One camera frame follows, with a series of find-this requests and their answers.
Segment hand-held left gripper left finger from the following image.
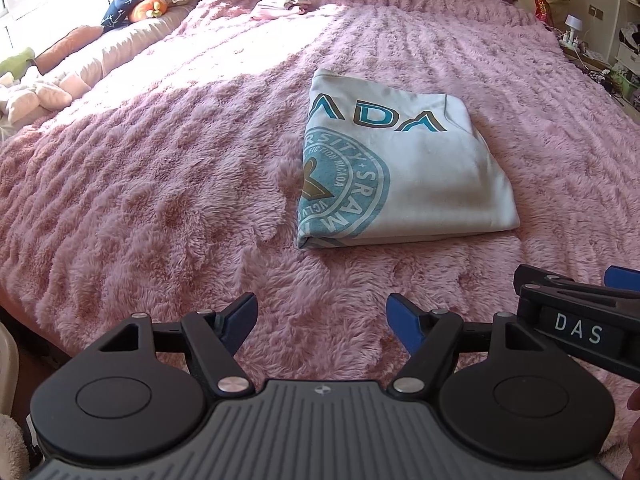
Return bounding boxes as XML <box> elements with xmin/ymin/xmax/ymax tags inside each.
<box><xmin>92</xmin><ymin>291</ymin><xmax>259</xmax><ymax>397</ymax></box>

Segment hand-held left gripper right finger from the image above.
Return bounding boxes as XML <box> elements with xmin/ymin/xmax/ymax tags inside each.
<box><xmin>386</xmin><ymin>292</ymin><xmax>551</xmax><ymax>397</ymax></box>

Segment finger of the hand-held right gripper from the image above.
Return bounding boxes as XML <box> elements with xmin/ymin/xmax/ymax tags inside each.
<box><xmin>513</xmin><ymin>264</ymin><xmax>640</xmax><ymax>312</ymax></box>
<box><xmin>604</xmin><ymin>265</ymin><xmax>640</xmax><ymax>293</ymax></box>

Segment white printed sweatshirt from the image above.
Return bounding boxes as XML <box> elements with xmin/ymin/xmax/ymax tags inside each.
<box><xmin>296</xmin><ymin>68</ymin><xmax>521</xmax><ymax>252</ymax></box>

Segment folded pink and white clothes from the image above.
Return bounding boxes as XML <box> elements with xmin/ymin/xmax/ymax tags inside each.
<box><xmin>250</xmin><ymin>0</ymin><xmax>312</xmax><ymax>21</ymax></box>

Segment person's right hand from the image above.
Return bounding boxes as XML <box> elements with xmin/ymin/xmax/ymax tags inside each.
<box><xmin>626</xmin><ymin>387</ymin><xmax>640</xmax><ymax>480</ymax></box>

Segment pink fluffy blanket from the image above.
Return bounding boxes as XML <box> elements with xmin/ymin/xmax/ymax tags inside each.
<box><xmin>0</xmin><ymin>0</ymin><xmax>640</xmax><ymax>461</ymax></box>

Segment green storage bin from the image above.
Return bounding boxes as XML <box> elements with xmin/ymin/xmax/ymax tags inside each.
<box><xmin>606</xmin><ymin>66</ymin><xmax>640</xmax><ymax>102</ymax></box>

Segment white open wardrobe shelf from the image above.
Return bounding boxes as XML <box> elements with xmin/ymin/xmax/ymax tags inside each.
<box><xmin>612</xmin><ymin>0</ymin><xmax>640</xmax><ymax>77</ymax></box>

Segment small white table lamp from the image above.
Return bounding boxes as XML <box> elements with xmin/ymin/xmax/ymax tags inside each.
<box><xmin>564</xmin><ymin>14</ymin><xmax>586</xmax><ymax>47</ymax></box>

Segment pink and white plush toy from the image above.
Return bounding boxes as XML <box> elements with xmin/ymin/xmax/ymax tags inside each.
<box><xmin>0</xmin><ymin>66</ymin><xmax>92</xmax><ymax>127</ymax></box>

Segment cream window seat cushion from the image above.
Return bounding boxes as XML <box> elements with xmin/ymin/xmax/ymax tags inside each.
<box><xmin>10</xmin><ymin>0</ymin><xmax>202</xmax><ymax>127</ymax></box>

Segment pink pillow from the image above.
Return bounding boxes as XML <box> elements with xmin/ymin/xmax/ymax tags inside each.
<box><xmin>35</xmin><ymin>25</ymin><xmax>104</xmax><ymax>74</ymax></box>

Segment orange plush toy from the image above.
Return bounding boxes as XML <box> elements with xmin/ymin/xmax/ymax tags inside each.
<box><xmin>127</xmin><ymin>0</ymin><xmax>169</xmax><ymax>24</ymax></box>

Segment dark blue patterned pillow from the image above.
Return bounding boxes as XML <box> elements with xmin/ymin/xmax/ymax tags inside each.
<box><xmin>101</xmin><ymin>0</ymin><xmax>157</xmax><ymax>29</ymax></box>

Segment green plush toy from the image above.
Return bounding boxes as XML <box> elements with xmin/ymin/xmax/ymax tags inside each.
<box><xmin>0</xmin><ymin>47</ymin><xmax>37</xmax><ymax>79</ymax></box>

